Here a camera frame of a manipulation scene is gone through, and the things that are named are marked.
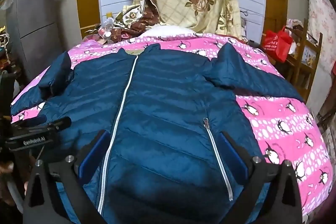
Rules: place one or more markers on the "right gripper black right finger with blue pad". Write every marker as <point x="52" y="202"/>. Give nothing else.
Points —
<point x="270" y="191"/>

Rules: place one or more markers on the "wooden shelf rack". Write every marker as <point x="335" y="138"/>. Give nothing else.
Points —
<point x="303" y="62"/>

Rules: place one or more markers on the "clear plastic bottle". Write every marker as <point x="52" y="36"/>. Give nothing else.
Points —
<point x="107" y="26"/>

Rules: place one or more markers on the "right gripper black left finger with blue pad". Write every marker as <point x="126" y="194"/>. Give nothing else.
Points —
<point x="42" y="202"/>

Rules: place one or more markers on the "person's left hand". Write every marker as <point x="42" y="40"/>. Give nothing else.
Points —
<point x="24" y="166"/>

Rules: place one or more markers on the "floral pink curtain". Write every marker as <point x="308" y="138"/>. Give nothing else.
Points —
<point x="322" y="20"/>

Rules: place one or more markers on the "navy blue puffer jacket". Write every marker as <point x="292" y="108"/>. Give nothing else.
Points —
<point x="165" y="111"/>

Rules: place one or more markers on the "pink penguin print bedsheet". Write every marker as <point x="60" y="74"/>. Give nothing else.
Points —
<point x="283" y="127"/>

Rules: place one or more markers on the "red shopping bag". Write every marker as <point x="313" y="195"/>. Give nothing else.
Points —
<point x="277" y="44"/>

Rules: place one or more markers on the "white pillow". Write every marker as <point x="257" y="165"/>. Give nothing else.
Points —
<point x="166" y="31"/>

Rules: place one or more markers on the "grey refrigerator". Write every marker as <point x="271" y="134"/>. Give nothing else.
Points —
<point x="34" y="35"/>

